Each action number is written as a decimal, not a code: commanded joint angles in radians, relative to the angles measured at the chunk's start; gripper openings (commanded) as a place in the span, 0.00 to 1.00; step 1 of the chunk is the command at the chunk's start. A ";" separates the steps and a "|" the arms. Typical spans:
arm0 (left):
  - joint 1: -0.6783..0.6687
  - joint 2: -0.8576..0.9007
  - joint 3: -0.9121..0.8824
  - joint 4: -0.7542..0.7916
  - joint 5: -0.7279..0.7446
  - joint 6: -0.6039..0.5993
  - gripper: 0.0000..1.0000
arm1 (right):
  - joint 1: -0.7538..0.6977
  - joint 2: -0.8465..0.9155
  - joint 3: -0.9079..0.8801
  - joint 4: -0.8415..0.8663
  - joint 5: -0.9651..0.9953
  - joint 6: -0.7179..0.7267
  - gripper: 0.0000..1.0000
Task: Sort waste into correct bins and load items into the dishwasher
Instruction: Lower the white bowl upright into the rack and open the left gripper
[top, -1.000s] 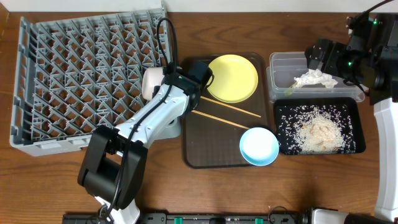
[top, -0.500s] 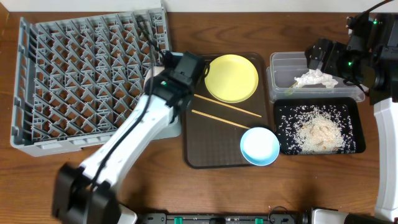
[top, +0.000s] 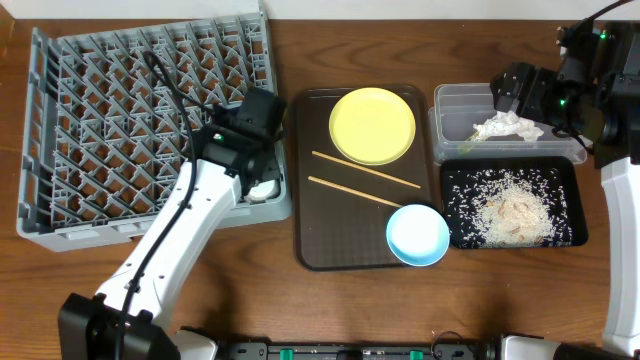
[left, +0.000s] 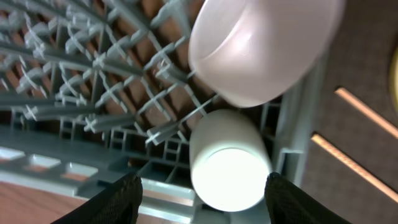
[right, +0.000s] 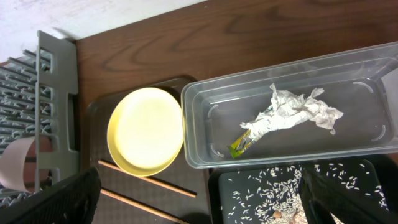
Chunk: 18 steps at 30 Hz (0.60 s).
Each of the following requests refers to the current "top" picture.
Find light blue bowl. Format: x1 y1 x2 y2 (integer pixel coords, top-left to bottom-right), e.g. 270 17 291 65
385 204 450 267

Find black waste tray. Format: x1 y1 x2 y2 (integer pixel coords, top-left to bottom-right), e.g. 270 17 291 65
439 156 589 250

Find wooden chopstick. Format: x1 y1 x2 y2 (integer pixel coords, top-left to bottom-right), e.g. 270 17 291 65
311 150 421 189
307 176 403 208

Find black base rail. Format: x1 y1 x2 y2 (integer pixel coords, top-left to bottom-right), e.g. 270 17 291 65
174 327 640 360

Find rice food scraps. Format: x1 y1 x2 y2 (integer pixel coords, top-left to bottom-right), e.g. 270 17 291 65
442 168 574 249

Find lower wooden chopstick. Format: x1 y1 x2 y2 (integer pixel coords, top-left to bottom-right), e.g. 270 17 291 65
307 176 403 208

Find clear plastic waste bin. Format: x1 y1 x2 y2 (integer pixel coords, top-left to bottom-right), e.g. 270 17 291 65
429 83 587 164

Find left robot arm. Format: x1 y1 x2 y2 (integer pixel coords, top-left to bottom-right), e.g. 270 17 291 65
58 88 286 359

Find grey plastic dishwasher rack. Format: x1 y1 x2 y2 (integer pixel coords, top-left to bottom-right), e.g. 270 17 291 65
16 9 277 252

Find yellow green snack wrapper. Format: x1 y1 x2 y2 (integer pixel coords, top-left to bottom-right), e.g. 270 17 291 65
457 133 478 155

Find dark brown serving tray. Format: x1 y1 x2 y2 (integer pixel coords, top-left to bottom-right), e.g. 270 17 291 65
288 85 442 271

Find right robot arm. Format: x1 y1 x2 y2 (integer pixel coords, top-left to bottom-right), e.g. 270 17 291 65
490 19 639 359

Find upper wooden chopstick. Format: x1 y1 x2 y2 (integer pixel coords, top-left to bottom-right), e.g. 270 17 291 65
311 150 421 189

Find small white cup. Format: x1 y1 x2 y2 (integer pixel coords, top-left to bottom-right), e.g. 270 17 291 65
244 180 280 204

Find yellow round plate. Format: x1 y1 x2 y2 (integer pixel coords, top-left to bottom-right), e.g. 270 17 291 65
328 87 417 166

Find white paper napkin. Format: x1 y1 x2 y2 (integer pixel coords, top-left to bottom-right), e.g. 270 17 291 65
469 111 544 142

